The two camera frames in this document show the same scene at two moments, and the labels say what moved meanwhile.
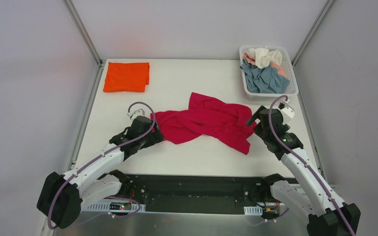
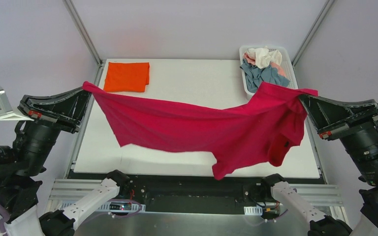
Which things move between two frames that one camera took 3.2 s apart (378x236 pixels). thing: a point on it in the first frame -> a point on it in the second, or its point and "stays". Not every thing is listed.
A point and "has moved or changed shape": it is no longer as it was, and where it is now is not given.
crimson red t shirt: x=209 y=118 has moved or changed shape
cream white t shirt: x=263 y=57 stays
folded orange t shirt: x=126 y=76 stays
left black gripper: x=154 y=134 -> x=46 y=115
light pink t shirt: x=251 y=61 stays
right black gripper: x=259 y=117 -> x=350 y=122
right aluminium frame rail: x=328 y=5 stays
